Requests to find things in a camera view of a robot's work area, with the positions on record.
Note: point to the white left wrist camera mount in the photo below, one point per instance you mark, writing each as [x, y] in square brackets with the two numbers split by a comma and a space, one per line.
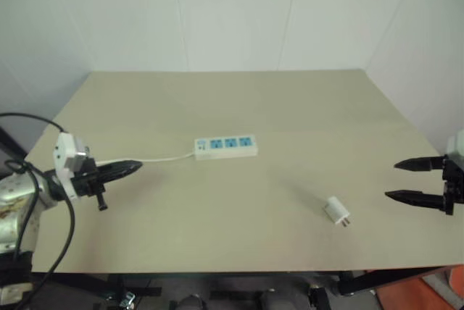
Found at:
[65, 154]

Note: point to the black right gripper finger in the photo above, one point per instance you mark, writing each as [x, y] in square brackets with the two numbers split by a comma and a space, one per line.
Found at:
[420, 164]
[417, 199]

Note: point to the white power strip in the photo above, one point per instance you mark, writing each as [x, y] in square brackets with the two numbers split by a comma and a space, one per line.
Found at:
[225, 147]

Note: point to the dark rounded shape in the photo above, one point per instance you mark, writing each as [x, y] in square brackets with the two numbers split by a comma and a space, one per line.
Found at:
[192, 303]

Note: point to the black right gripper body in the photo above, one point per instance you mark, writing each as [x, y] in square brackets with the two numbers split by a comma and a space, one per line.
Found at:
[453, 187]

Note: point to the black table frame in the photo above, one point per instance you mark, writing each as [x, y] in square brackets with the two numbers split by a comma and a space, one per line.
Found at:
[380, 279]

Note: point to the orange object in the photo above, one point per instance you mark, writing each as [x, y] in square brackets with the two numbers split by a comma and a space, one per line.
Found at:
[420, 293]

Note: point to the white plug adapter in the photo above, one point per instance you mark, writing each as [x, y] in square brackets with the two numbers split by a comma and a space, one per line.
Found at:
[335, 209]

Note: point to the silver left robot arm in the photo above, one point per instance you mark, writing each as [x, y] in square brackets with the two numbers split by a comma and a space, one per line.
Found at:
[14, 201]

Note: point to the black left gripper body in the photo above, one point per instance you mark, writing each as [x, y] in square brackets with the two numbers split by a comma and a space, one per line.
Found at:
[85, 183]

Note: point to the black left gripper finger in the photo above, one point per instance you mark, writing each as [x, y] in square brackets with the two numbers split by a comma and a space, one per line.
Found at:
[121, 166]
[116, 176]

